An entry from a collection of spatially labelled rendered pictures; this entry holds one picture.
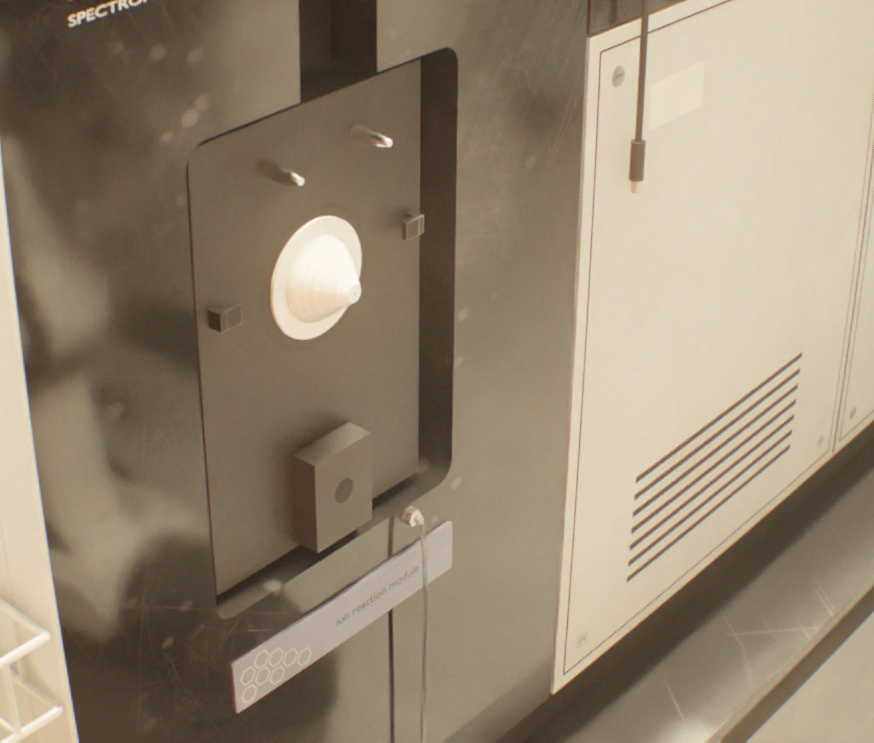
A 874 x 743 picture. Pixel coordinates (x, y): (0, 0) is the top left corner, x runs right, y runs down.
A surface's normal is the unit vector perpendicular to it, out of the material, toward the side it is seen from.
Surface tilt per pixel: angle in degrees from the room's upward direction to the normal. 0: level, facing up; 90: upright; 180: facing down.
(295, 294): 88
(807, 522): 0
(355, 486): 90
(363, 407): 90
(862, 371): 90
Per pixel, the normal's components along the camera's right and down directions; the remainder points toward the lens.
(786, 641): 0.01, -0.88
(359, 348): 0.76, 0.32
